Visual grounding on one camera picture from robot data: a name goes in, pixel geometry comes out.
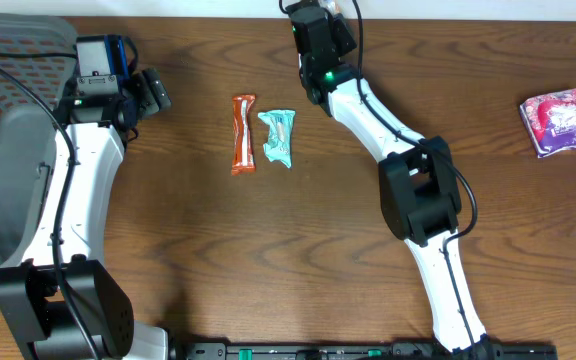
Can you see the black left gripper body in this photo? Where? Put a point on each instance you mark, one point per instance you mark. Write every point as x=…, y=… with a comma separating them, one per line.
x=97, y=83

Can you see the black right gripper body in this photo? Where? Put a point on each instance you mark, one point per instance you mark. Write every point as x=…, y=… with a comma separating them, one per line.
x=343, y=37

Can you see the red white snack bar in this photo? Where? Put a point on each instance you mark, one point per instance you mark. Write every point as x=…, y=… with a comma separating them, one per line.
x=243, y=161

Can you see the teal snack wrapper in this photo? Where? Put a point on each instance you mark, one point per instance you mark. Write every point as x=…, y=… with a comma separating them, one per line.
x=278, y=145

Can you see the purple red snack packet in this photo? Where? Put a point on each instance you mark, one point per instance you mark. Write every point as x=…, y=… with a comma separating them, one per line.
x=550, y=120

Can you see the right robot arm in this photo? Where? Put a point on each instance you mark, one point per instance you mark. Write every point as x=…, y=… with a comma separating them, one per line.
x=419, y=184

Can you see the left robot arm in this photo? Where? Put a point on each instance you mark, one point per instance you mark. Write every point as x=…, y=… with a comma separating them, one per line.
x=60, y=302

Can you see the grey plastic mesh basket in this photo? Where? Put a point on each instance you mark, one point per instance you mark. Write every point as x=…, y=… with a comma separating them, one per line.
x=38, y=52

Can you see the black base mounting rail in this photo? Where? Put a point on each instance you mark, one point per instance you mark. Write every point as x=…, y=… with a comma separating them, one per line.
x=358, y=351

